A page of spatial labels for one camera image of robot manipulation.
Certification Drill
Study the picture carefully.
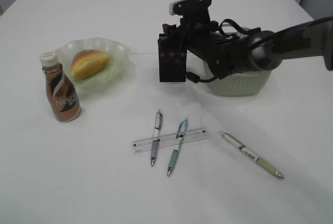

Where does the pale green plastic basket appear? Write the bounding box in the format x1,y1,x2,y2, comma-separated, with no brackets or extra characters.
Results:
205,24,274,97

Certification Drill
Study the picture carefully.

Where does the yellow bread loaf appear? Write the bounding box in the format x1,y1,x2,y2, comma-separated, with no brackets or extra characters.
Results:
70,49,110,79

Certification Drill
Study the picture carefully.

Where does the brown coffee drink bottle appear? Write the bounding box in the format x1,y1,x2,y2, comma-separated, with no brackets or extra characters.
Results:
40,52,81,122

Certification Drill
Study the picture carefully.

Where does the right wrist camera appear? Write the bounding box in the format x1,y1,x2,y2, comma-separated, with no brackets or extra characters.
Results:
169,0,212,16

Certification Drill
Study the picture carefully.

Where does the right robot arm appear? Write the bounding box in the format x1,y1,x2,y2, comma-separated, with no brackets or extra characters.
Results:
158,17,332,83

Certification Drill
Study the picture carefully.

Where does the pale green glass plate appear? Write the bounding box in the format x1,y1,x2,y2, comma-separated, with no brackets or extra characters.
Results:
55,37,130,90

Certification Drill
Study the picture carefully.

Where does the clear plastic ruler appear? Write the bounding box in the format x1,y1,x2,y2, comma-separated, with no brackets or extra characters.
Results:
131,128,209,154

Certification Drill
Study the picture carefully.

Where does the black covered right gripper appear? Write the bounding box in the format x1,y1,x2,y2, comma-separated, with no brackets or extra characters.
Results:
162,20,233,78

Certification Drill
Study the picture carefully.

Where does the grey grip pen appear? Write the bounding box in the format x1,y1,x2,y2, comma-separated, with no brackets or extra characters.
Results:
150,110,163,167

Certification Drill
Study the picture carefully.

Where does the black mesh pen holder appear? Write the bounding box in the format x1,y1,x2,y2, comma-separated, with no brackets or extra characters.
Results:
158,33,187,82

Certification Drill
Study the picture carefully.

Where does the blue grey pen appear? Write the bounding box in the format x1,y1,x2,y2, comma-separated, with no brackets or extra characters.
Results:
167,118,188,177

